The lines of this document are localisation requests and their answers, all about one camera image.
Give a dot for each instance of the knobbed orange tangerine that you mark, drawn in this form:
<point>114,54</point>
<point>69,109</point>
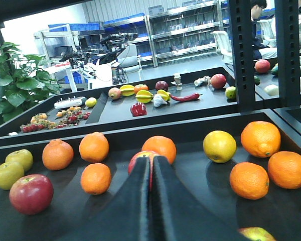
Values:
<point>57,155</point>

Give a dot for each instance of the yellow apple front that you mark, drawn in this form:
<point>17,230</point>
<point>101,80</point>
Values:
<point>10,172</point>

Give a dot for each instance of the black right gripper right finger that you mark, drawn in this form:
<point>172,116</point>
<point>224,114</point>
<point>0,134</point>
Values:
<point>178,215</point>

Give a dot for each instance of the red apple far left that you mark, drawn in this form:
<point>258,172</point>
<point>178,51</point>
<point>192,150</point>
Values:
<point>31,194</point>

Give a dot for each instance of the red chili pepper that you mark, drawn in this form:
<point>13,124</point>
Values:
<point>190,97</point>

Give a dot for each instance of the large orange right corner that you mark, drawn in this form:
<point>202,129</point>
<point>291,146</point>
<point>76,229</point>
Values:
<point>261,139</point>

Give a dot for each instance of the yellow apple rear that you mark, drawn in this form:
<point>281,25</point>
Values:
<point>23,156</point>

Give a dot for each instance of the yellow apple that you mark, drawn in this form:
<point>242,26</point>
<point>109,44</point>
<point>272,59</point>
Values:
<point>10,172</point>
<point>23,156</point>

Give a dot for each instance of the black tray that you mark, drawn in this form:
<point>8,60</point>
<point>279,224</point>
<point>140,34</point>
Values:
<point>270,93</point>
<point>110,114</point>

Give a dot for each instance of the black right produce stand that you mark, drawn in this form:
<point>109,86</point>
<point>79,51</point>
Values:
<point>291,115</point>

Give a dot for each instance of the black upper left tray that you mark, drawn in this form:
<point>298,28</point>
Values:
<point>110,114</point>

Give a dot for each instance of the small orange centre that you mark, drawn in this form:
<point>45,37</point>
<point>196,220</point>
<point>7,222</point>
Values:
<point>96,178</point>

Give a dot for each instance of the white garlic bulb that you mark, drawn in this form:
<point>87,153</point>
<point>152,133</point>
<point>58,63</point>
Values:
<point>158,101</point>

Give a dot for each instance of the black upper right tray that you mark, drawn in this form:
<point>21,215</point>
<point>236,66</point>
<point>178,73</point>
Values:
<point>270,93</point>

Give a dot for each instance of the black wooden left produce stand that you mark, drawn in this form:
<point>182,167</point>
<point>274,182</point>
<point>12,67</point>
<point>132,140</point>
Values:
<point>279,212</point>

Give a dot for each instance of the orange behind centre apple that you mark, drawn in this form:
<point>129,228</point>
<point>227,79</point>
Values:
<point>161,145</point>

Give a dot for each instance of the black perforated post right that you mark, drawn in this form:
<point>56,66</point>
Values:
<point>287,35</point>

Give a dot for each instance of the red bell pepper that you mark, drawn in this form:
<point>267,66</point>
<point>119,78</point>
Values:
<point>138,109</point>

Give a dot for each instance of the green potted plant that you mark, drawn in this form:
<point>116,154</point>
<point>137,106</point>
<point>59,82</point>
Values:
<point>23,81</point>

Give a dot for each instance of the black perforated post left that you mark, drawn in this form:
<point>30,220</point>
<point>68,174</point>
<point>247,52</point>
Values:
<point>240,24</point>

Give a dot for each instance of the yellow grapefruit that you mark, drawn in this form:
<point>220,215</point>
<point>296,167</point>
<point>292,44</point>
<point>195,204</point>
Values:
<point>219,146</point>

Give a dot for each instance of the black perforated post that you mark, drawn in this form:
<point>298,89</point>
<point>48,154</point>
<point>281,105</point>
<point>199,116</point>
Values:
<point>287,35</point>
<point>240,24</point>

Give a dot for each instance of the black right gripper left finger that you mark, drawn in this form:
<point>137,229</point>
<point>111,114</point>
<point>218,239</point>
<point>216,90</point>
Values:
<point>126,216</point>

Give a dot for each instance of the orange right front left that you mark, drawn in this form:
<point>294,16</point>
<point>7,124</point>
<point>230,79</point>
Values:
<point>249,180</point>

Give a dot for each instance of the seated person dark jacket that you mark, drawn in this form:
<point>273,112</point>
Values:
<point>260,50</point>

